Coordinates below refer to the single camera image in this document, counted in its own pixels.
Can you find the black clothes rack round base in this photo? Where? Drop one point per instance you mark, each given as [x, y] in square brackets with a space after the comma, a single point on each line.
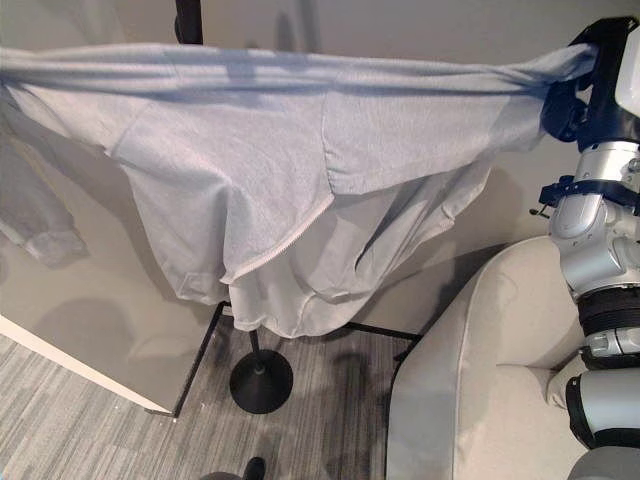
[261, 385]

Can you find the light grey sweatshirt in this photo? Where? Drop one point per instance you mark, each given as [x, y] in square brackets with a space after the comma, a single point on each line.
[240, 160]

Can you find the thin black metal frame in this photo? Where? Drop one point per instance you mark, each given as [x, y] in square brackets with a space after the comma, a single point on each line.
[192, 372]

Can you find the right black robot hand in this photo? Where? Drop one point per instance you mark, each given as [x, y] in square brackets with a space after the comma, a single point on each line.
[607, 95]

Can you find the dark robot foot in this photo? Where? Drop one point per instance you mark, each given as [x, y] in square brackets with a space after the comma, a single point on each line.
[255, 470]

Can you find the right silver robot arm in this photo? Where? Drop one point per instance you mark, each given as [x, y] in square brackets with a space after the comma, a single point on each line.
[585, 240]

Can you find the beige fabric sofa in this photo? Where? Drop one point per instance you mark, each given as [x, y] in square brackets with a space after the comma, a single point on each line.
[475, 375]

